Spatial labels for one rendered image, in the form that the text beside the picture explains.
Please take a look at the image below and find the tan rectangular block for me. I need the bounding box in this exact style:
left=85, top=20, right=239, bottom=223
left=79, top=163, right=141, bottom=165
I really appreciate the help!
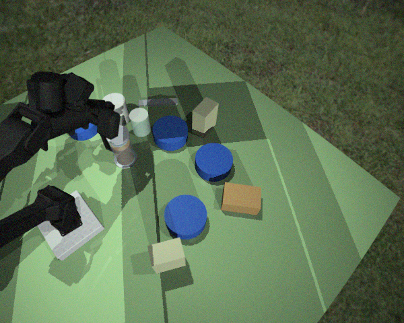
left=221, top=182, right=261, bottom=215

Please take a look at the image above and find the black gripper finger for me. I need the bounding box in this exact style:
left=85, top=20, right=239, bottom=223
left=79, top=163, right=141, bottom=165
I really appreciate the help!
left=86, top=98, right=105, bottom=109
left=98, top=103, right=115, bottom=110

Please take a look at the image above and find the french press coffee maker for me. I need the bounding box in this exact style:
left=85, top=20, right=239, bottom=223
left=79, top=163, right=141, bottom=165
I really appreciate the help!
left=100, top=125, right=137, bottom=169

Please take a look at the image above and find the blue cylinder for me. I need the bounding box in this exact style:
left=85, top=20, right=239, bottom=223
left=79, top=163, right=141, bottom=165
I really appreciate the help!
left=164, top=194, right=207, bottom=240
left=153, top=115, right=188, bottom=151
left=69, top=123, right=98, bottom=141
left=195, top=143, right=233, bottom=182

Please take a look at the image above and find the grey cylinder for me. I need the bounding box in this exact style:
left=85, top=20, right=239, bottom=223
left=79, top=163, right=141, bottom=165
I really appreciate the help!
left=102, top=93, right=130, bottom=126

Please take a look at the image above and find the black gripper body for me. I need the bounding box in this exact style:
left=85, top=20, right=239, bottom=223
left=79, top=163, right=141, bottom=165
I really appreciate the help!
left=62, top=101, right=121, bottom=140

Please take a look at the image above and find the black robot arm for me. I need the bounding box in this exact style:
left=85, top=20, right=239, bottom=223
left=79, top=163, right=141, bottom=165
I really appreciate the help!
left=0, top=71, right=94, bottom=248

